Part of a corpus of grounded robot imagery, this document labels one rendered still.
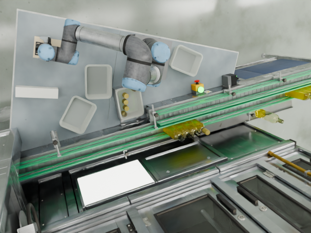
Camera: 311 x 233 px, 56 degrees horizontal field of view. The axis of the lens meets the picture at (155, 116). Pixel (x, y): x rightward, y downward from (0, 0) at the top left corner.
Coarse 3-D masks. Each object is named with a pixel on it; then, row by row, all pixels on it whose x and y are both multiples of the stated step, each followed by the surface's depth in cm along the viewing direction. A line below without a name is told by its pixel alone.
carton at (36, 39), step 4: (36, 36) 169; (36, 40) 166; (40, 40) 167; (52, 40) 169; (56, 40) 170; (60, 40) 171; (52, 44) 170; (56, 44) 171; (60, 44) 171; (36, 56) 168
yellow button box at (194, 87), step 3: (192, 84) 219; (195, 84) 218; (198, 84) 217; (201, 84) 216; (192, 87) 220; (195, 87) 215; (192, 90) 221; (195, 90) 216; (195, 93) 217; (198, 93) 217
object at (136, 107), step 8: (120, 88) 192; (128, 88) 202; (120, 96) 201; (136, 96) 205; (120, 104) 203; (128, 104) 205; (136, 104) 207; (120, 112) 197; (128, 112) 206; (136, 112) 206
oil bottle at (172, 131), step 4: (164, 128) 203; (168, 128) 197; (172, 128) 196; (176, 128) 196; (168, 132) 197; (172, 132) 191; (176, 132) 189; (180, 132) 190; (172, 136) 193; (176, 136) 189
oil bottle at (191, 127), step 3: (180, 123) 204; (183, 123) 202; (186, 123) 201; (189, 123) 200; (186, 126) 197; (189, 126) 196; (192, 126) 195; (195, 126) 195; (189, 129) 193; (192, 129) 192; (195, 129) 193; (192, 132) 192
